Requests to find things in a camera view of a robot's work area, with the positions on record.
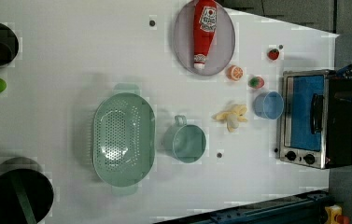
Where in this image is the pink green strawberry toy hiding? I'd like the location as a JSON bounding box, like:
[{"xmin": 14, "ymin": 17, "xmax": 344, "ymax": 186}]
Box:
[{"xmin": 248, "ymin": 77, "xmax": 264, "ymax": 89}]

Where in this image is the green mug with handle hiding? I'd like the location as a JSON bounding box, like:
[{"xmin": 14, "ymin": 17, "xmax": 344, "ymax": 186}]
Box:
[{"xmin": 163, "ymin": 115, "xmax": 206, "ymax": 163}]

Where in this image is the grey round plate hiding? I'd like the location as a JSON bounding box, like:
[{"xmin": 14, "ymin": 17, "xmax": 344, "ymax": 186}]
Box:
[{"xmin": 173, "ymin": 0, "xmax": 235, "ymax": 76}]

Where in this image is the green oval colander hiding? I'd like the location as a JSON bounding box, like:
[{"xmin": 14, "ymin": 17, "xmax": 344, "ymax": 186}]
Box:
[{"xmin": 92, "ymin": 83, "xmax": 155, "ymax": 196}]

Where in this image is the blue cup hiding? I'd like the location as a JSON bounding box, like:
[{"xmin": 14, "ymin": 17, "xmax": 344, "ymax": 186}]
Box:
[{"xmin": 253, "ymin": 91, "xmax": 284, "ymax": 119}]

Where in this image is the black round pot lower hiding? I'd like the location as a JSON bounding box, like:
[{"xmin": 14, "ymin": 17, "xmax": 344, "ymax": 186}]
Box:
[{"xmin": 0, "ymin": 157, "xmax": 54, "ymax": 224}]

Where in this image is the red plush ketchup bottle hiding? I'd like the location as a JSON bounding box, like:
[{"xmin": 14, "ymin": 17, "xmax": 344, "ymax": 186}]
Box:
[{"xmin": 193, "ymin": 0, "xmax": 217, "ymax": 70}]

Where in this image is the yellow plush banana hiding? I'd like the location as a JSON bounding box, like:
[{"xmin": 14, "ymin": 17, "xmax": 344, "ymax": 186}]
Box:
[{"xmin": 213, "ymin": 105, "xmax": 248, "ymax": 133}]

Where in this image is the small red strawberry toy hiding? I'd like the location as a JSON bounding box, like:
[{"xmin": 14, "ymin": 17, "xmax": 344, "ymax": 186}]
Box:
[{"xmin": 267, "ymin": 49, "xmax": 280, "ymax": 61}]

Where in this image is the orange slice toy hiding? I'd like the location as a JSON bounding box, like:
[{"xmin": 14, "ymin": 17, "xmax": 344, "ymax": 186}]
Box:
[{"xmin": 227, "ymin": 65, "xmax": 244, "ymax": 81}]

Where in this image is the silver black toaster oven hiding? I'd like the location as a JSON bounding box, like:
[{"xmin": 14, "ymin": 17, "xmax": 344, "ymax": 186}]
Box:
[{"xmin": 279, "ymin": 70, "xmax": 352, "ymax": 169}]

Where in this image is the yellow red clamp tool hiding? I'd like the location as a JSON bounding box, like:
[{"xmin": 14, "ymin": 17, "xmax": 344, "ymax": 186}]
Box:
[{"xmin": 325, "ymin": 205, "xmax": 350, "ymax": 224}]

